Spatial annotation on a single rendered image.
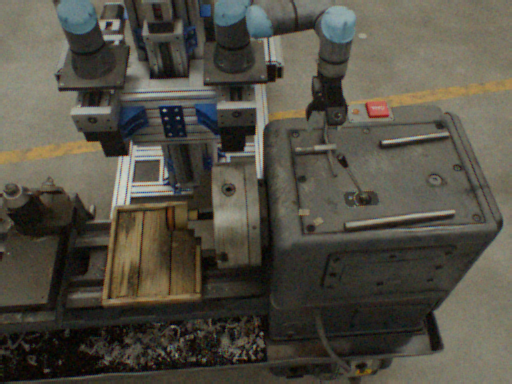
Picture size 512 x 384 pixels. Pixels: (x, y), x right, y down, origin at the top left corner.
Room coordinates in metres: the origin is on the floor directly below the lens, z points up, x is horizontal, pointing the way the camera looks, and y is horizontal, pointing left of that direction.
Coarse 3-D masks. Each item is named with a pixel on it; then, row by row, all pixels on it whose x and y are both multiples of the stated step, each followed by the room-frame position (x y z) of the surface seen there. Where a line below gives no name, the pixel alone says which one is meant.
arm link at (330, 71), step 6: (318, 60) 0.93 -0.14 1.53; (348, 60) 0.92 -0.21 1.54; (318, 66) 0.92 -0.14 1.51; (324, 66) 0.90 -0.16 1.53; (330, 66) 0.90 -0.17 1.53; (336, 66) 0.90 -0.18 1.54; (342, 66) 0.90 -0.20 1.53; (324, 72) 0.90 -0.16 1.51; (330, 72) 0.90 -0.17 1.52; (336, 72) 0.90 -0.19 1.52; (342, 72) 0.90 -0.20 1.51
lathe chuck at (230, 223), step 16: (224, 176) 0.80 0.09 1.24; (240, 176) 0.80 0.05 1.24; (240, 192) 0.74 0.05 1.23; (224, 208) 0.70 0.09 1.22; (240, 208) 0.70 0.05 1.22; (224, 224) 0.67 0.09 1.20; (240, 224) 0.67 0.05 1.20; (224, 240) 0.64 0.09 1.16; (240, 240) 0.64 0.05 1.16; (240, 256) 0.62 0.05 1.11
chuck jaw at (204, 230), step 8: (192, 224) 0.72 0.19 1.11; (200, 224) 0.72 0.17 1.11; (208, 224) 0.72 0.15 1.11; (192, 232) 0.70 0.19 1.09; (200, 232) 0.69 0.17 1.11; (208, 232) 0.69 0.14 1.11; (200, 240) 0.68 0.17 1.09; (208, 240) 0.66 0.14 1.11; (208, 248) 0.64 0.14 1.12; (208, 256) 0.63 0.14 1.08; (224, 256) 0.62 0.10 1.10
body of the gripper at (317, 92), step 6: (318, 72) 0.92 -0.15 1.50; (318, 78) 0.98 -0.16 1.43; (324, 78) 0.90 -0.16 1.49; (330, 78) 0.90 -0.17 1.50; (336, 78) 0.90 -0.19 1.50; (342, 78) 0.91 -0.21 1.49; (312, 84) 0.98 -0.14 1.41; (318, 84) 0.95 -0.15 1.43; (312, 90) 0.96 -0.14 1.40; (318, 90) 0.92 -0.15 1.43; (312, 96) 0.95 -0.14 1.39; (318, 96) 0.91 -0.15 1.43; (318, 102) 0.90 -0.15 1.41; (318, 108) 0.90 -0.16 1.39
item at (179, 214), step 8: (168, 208) 0.77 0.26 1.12; (176, 208) 0.77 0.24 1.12; (184, 208) 0.77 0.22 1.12; (168, 216) 0.74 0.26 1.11; (176, 216) 0.74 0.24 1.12; (184, 216) 0.74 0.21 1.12; (192, 216) 0.75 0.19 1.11; (168, 224) 0.73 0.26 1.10; (176, 224) 0.72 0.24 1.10; (184, 224) 0.73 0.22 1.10
